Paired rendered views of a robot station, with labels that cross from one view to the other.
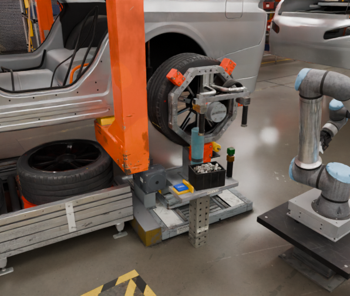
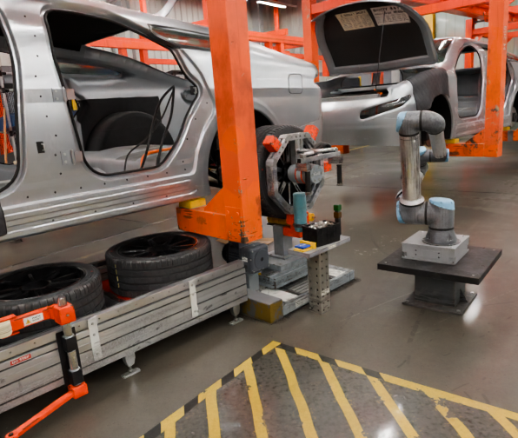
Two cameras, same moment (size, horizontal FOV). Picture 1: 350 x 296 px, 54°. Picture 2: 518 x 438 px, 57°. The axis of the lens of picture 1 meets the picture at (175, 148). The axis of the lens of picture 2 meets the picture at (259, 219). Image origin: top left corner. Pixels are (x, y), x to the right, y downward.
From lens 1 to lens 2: 1.24 m
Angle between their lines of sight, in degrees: 18
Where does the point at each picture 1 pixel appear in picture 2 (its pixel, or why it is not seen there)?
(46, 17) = not seen: hidden behind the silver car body
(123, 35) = (237, 99)
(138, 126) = (252, 189)
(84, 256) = (211, 343)
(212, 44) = (282, 119)
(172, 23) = not seen: hidden behind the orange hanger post
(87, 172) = (198, 250)
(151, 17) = not seen: hidden behind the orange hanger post
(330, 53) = (370, 132)
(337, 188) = (444, 215)
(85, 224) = (206, 308)
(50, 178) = (163, 260)
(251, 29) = (311, 104)
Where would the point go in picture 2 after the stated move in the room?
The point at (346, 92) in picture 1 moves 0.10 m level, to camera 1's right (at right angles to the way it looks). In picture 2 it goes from (440, 124) to (454, 123)
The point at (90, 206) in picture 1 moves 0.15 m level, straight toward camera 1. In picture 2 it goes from (209, 285) to (222, 292)
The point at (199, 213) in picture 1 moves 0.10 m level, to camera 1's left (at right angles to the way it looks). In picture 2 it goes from (322, 273) to (306, 275)
